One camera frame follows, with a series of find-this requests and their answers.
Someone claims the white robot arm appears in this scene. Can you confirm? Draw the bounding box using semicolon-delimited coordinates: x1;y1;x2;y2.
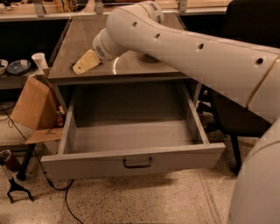
73;0;280;224

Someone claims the grey drawer cabinet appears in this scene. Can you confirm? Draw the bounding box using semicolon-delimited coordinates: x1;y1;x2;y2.
48;15;201;110

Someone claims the open grey top drawer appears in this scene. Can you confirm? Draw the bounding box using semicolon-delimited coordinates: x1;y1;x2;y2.
41;83;225;179

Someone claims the white paper cup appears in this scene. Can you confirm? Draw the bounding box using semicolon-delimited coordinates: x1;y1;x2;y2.
31;52;48;70

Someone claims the long background workbench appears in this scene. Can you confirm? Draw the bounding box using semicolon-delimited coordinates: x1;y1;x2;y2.
0;0;233;22

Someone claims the brown cardboard box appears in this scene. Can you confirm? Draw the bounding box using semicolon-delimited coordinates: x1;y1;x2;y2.
10;74;63;144

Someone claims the dark blue plate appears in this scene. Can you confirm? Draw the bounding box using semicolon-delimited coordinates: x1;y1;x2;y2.
7;59;32;76

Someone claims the grey side shelf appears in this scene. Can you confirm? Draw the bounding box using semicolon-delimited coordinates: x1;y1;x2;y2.
0;69;44;90

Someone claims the white bowl at left edge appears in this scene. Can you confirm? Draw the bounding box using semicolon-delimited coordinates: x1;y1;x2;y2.
0;59;8;76

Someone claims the black grabber tool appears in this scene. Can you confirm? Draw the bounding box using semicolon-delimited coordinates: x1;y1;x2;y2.
0;150;34;203

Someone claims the black table leg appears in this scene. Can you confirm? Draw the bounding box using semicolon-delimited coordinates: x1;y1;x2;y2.
17;143;35;181

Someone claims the black office chair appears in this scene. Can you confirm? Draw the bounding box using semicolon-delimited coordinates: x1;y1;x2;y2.
197;0;280;174

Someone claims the black drawer handle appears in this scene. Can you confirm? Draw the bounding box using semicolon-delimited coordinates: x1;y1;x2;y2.
122;157;152;169

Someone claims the black floor cable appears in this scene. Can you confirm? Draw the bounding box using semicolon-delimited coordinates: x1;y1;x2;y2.
0;103;85;224

